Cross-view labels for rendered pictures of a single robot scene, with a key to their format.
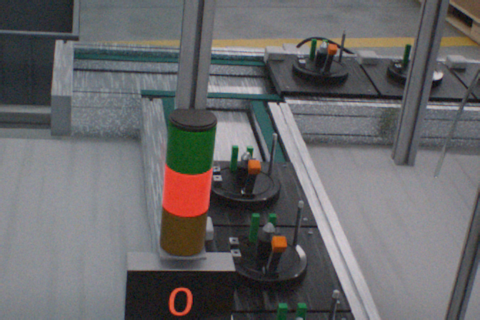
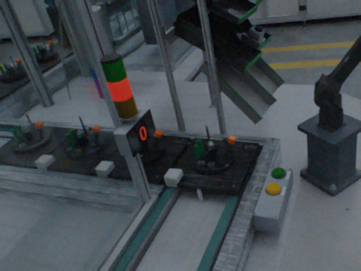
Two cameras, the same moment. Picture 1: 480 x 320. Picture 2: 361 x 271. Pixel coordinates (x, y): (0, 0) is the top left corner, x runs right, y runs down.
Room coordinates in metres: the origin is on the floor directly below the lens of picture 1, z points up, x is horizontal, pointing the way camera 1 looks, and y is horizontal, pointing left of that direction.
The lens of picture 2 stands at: (0.16, 0.64, 1.74)
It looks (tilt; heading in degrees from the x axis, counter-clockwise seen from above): 32 degrees down; 305
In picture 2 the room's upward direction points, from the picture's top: 9 degrees counter-clockwise
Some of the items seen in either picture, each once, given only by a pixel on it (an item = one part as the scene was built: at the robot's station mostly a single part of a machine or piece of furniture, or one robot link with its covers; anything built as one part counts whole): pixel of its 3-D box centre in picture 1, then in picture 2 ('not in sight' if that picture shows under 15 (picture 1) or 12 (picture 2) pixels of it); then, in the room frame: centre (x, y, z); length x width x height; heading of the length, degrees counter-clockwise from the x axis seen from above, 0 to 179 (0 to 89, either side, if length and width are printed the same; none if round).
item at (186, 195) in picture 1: (187, 184); (120, 88); (0.86, 0.05, 1.33); 0.05 x 0.05 x 0.05
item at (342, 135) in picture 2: not in sight; (331, 151); (0.46, -0.35, 0.96); 0.15 x 0.15 x 0.20; 66
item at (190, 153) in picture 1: (191, 143); (113, 69); (0.86, 0.05, 1.38); 0.05 x 0.05 x 0.05
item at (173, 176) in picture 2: not in sight; (173, 177); (0.86, -0.04, 0.97); 0.05 x 0.05 x 0.04; 11
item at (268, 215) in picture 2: not in sight; (274, 197); (0.56, -0.11, 0.93); 0.21 x 0.07 x 0.06; 101
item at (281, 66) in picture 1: (321, 56); not in sight; (2.15, -0.17, 1.01); 0.24 x 0.24 x 0.13; 11
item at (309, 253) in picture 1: (266, 243); not in sight; (1.28, -0.06, 1.01); 0.24 x 0.24 x 0.13; 11
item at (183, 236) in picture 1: (183, 224); (125, 105); (0.86, 0.05, 1.28); 0.05 x 0.05 x 0.05
